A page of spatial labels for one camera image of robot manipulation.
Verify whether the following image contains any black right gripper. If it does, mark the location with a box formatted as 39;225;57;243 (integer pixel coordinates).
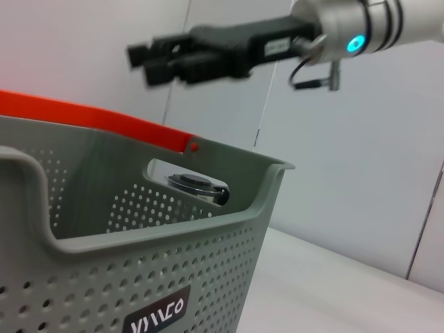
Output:
126;15;323;89

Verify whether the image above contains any orange bin handle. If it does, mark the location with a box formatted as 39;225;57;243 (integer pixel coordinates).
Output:
0;89;202;155

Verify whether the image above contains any grey perforated storage bin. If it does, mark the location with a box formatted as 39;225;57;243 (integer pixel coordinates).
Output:
0;114;296;333

